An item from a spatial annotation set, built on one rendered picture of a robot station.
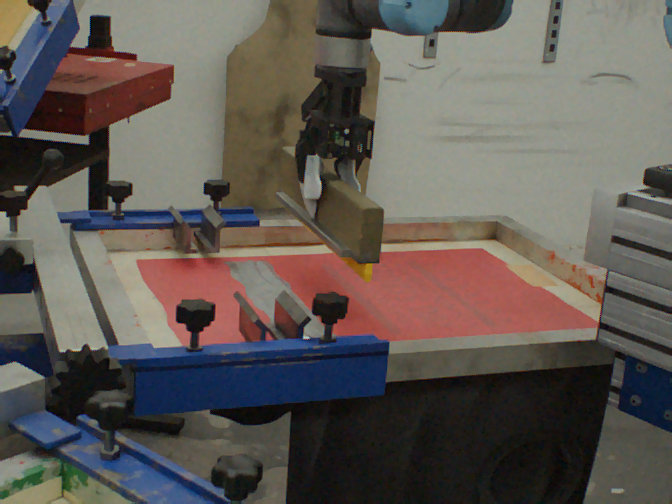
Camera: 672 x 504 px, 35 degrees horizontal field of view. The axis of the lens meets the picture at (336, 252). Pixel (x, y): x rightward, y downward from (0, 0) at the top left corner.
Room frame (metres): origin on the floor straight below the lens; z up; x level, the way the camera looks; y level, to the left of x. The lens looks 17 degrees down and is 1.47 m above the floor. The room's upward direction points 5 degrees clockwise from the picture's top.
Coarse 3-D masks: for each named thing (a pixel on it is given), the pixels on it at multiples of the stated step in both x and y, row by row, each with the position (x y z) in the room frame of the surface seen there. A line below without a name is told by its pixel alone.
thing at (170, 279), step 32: (256, 256) 1.62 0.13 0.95; (288, 256) 1.64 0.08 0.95; (320, 256) 1.65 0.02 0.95; (384, 256) 1.68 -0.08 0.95; (416, 256) 1.69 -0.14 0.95; (448, 256) 1.71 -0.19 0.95; (480, 256) 1.72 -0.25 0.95; (160, 288) 1.43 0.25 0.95; (192, 288) 1.44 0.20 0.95; (224, 288) 1.45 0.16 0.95; (320, 288) 1.49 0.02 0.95; (480, 288) 1.55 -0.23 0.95
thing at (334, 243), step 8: (280, 192) 1.57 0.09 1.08; (280, 200) 1.55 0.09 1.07; (288, 200) 1.53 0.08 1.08; (288, 208) 1.51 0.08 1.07; (296, 208) 1.49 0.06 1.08; (296, 216) 1.47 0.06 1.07; (304, 216) 1.45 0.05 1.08; (312, 224) 1.41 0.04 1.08; (320, 224) 1.41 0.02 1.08; (320, 232) 1.38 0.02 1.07; (328, 232) 1.38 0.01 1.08; (328, 240) 1.35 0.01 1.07; (336, 240) 1.34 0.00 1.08; (336, 248) 1.32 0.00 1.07; (344, 248) 1.31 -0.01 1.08; (344, 256) 1.30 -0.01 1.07
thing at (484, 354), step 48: (96, 240) 1.53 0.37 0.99; (144, 240) 1.61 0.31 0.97; (192, 240) 1.64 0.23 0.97; (240, 240) 1.67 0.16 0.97; (288, 240) 1.70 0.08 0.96; (384, 240) 1.76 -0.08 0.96; (432, 240) 1.79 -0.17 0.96; (528, 240) 1.73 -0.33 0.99; (96, 288) 1.32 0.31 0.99; (576, 288) 1.58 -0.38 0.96; (144, 336) 1.16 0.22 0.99; (480, 336) 1.25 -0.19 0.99; (528, 336) 1.27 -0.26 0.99; (576, 336) 1.28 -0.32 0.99
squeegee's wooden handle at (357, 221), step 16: (288, 160) 1.57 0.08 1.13; (288, 176) 1.56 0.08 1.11; (320, 176) 1.43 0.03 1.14; (336, 176) 1.43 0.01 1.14; (288, 192) 1.56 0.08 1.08; (336, 192) 1.37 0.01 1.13; (352, 192) 1.35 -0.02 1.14; (304, 208) 1.48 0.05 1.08; (320, 208) 1.42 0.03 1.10; (336, 208) 1.36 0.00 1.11; (352, 208) 1.31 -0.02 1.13; (368, 208) 1.28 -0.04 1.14; (336, 224) 1.36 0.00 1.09; (352, 224) 1.30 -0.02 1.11; (368, 224) 1.28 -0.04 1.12; (352, 240) 1.30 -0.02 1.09; (368, 240) 1.28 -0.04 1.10; (352, 256) 1.30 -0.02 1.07; (368, 256) 1.28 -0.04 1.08
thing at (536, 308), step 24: (528, 288) 1.57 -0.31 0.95; (168, 312) 1.34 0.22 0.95; (216, 312) 1.35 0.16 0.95; (264, 312) 1.37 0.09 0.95; (360, 312) 1.40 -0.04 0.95; (528, 312) 1.46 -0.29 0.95; (552, 312) 1.46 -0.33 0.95; (576, 312) 1.47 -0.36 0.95; (216, 336) 1.27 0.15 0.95; (240, 336) 1.27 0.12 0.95; (384, 336) 1.31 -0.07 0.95; (408, 336) 1.32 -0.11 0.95; (432, 336) 1.33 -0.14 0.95; (456, 336) 1.34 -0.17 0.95
